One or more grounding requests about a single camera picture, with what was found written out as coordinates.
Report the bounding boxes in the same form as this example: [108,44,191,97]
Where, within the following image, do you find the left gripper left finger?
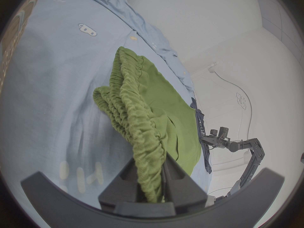
[98,157,143,211]

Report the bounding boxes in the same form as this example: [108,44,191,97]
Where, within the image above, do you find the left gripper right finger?
[162,151,207,209]

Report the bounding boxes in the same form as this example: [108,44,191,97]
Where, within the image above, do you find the green shorts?
[93,46,202,204]

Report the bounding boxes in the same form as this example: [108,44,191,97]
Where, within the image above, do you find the bed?
[0,0,262,213]

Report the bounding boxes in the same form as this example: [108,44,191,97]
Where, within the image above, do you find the round woven basket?
[0,0,40,87]

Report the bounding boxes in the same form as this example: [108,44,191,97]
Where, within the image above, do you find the dark blue printed T-shirt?
[190,98,213,175]

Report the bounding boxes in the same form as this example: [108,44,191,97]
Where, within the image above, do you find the pale blue quilt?
[45,0,194,92]

